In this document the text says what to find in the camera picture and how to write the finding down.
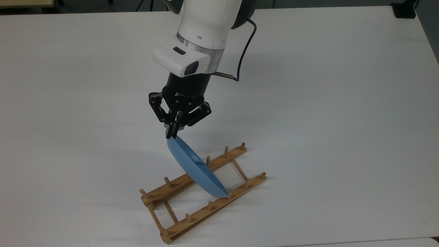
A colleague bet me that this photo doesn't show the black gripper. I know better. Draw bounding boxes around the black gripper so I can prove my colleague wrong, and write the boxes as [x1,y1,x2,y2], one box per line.
[148,72,212,139]

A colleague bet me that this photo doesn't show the blue plate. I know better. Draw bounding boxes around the blue plate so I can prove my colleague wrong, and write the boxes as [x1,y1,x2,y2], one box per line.
[166,135,229,199]

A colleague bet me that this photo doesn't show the wooden plate rack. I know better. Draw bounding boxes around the wooden plate rack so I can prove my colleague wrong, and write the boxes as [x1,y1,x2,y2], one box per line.
[139,142,268,245]

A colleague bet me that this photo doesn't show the black tripod legs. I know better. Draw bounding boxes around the black tripod legs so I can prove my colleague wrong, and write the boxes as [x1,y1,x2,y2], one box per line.
[135,0,155,12]

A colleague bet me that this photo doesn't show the light wooden desk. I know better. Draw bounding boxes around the light wooden desk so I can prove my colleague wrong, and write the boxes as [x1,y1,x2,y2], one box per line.
[0,0,56,9]

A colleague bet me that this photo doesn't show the black table clamp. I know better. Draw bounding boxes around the black table clamp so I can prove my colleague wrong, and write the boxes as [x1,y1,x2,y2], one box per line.
[390,0,419,19]

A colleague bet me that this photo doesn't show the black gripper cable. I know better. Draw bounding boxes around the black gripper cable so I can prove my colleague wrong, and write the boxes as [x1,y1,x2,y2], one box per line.
[212,18,258,82]

